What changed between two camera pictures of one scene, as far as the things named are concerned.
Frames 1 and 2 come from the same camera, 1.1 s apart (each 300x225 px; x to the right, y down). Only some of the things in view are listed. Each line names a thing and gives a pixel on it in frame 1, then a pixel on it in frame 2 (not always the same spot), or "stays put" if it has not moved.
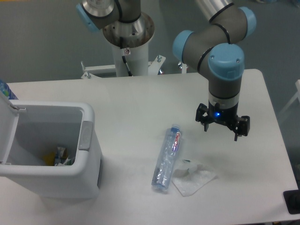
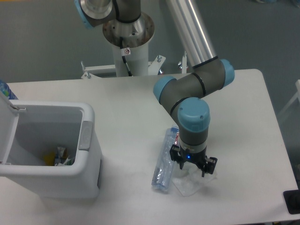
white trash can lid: (9, 116) stays put
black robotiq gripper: (228, 117) → (197, 158)
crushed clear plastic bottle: (164, 170) stays put
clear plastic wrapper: (189, 181) stays put
